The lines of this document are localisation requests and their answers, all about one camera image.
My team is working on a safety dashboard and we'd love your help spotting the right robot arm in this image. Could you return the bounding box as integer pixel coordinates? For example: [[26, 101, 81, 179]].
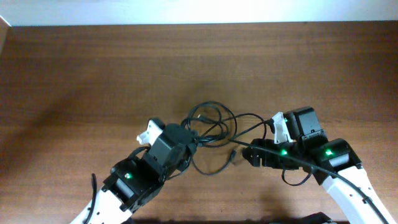
[[243, 106, 395, 223]]

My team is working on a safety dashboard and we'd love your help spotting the black cable bundle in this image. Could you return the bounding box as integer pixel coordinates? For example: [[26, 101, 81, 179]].
[[180, 101, 268, 149]]

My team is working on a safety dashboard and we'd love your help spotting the right camera cable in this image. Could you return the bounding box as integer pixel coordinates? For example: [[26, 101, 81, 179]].
[[229, 119, 389, 224]]

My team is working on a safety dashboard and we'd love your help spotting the black usb cable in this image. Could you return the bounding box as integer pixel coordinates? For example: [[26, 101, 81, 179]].
[[190, 150, 238, 176]]

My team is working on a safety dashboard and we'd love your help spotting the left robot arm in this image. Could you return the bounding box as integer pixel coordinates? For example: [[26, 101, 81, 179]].
[[71, 120, 198, 224]]

